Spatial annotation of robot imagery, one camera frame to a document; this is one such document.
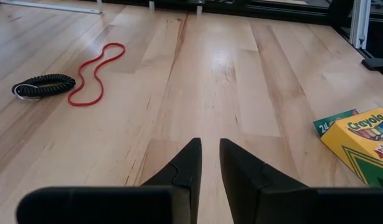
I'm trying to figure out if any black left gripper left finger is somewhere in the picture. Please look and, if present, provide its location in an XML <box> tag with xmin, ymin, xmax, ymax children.
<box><xmin>16</xmin><ymin>138</ymin><xmax>203</xmax><ymax>224</ymax></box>

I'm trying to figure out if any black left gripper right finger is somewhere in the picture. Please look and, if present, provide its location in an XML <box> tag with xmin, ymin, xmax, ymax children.
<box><xmin>219</xmin><ymin>138</ymin><xmax>383</xmax><ymax>224</ymax></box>

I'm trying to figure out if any Crayola crayon box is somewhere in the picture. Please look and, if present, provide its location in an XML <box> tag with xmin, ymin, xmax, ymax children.
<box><xmin>312</xmin><ymin>107</ymin><xmax>383</xmax><ymax>189</ymax></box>

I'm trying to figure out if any black coil keychain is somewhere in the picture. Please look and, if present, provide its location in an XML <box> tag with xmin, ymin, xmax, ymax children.
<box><xmin>11</xmin><ymin>73</ymin><xmax>77</xmax><ymax>101</ymax></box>

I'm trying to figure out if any red rubber band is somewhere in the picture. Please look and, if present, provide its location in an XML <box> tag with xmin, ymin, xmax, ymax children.
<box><xmin>67</xmin><ymin>42</ymin><xmax>126</xmax><ymax>108</ymax></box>

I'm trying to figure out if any white perforated riser shelf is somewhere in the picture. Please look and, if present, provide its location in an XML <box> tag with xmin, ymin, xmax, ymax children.
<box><xmin>0</xmin><ymin>0</ymin><xmax>103</xmax><ymax>15</ymax></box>

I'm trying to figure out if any black flat bracket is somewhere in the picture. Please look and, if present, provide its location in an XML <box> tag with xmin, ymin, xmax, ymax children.
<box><xmin>361</xmin><ymin>57</ymin><xmax>383</xmax><ymax>72</ymax></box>

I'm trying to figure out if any silver aluminium post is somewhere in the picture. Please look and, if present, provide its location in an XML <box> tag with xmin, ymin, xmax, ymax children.
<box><xmin>349</xmin><ymin>0</ymin><xmax>372</xmax><ymax>50</ymax></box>

